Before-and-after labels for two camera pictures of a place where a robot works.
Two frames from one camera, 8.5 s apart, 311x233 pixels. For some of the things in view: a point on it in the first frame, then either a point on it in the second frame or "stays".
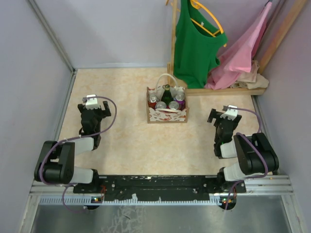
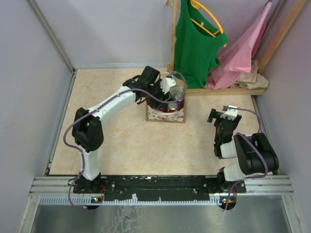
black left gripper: x=93 y=111 -> x=160 y=97
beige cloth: x=251 y=79 stays
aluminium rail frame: x=260 y=189 stays
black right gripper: x=224 y=121 stays
